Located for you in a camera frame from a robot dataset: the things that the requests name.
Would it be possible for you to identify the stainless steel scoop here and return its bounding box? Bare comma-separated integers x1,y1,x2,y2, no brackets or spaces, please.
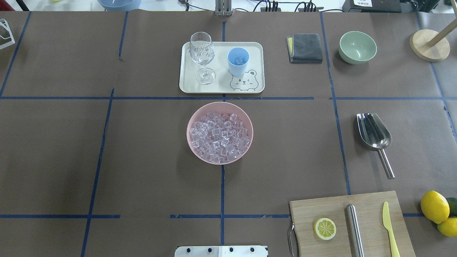
356,113,395,180

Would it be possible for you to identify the clear ice cubes pile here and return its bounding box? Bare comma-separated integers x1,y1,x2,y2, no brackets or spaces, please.
188,112,252,165

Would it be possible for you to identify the light blue plastic cup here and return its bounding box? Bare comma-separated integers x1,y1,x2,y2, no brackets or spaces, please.
227,47,250,77

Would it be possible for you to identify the pink plastic bowl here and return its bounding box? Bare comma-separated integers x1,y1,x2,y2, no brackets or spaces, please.
186,101,253,165

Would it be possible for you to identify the cream bear tray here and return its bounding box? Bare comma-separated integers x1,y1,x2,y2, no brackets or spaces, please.
179,42,265,94

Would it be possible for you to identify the clear wine glass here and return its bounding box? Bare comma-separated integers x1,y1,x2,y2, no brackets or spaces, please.
190,31,215,85

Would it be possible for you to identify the grey folded cloth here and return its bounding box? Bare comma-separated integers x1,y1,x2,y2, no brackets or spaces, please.
287,34,323,64

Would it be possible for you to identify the wooden cutting board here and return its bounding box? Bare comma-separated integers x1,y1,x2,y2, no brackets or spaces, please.
289,191,416,257

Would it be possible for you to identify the half lemon slice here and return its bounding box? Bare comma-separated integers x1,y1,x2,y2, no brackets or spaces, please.
313,217,336,240

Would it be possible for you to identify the green ceramic bowl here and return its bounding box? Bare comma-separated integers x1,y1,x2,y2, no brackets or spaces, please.
338,31,377,65

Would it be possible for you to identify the steel cylindrical rod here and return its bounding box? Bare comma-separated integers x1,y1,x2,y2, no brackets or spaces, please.
345,204,365,257

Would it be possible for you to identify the yellow plastic knife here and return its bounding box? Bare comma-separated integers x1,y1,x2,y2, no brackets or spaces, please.
382,202,400,257

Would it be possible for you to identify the wooden stand with pegs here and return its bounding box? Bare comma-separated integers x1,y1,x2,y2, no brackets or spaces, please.
409,0,457,63

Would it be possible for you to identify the whole yellow lemon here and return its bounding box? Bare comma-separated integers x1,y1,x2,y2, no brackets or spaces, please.
421,190,450,224

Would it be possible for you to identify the green lime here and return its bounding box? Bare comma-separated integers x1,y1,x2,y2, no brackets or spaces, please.
446,197,457,217

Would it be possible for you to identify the aluminium frame post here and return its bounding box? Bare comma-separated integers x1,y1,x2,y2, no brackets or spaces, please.
215,0,233,16

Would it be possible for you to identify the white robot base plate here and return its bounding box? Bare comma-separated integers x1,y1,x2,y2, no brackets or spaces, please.
174,245,269,257

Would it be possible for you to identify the white wire rack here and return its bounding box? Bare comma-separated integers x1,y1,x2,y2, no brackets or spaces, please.
0,19,16,49

